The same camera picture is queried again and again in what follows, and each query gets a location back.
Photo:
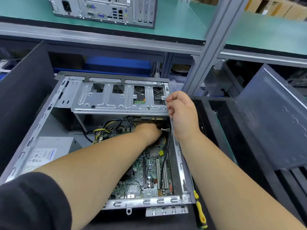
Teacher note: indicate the grey side panel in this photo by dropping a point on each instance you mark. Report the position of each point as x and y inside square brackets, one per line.
[276, 117]

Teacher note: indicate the stack of cardboard boxes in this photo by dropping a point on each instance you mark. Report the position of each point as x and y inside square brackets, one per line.
[278, 7]

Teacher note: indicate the person's left forearm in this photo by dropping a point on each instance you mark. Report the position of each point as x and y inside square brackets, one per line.
[96, 174]

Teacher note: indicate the person's right forearm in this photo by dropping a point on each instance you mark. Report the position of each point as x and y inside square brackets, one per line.
[235, 189]

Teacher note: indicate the person's black left sleeve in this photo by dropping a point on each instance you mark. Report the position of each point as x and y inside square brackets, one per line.
[31, 203]

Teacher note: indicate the green motherboard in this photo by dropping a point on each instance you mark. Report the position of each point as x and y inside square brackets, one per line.
[153, 170]

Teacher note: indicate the grey computer case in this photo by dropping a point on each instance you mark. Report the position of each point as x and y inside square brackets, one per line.
[115, 95]

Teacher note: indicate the silver power supply unit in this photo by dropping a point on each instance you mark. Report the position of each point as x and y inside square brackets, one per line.
[41, 155]

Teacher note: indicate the black upright side panel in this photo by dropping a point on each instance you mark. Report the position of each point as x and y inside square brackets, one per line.
[21, 103]

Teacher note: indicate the person's right hand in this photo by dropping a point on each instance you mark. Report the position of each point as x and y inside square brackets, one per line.
[183, 115]

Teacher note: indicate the silver backed desktop computer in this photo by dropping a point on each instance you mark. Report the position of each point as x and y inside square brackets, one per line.
[110, 9]

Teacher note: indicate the aluminium frame post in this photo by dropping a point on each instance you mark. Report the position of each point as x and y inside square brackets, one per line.
[213, 45]

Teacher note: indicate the empty black foam tray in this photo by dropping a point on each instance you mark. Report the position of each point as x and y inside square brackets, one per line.
[216, 122]

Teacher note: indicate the green upper shelf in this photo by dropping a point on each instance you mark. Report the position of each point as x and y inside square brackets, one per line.
[182, 21]

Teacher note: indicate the person's left hand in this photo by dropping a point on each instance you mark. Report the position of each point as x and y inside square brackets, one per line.
[148, 132]

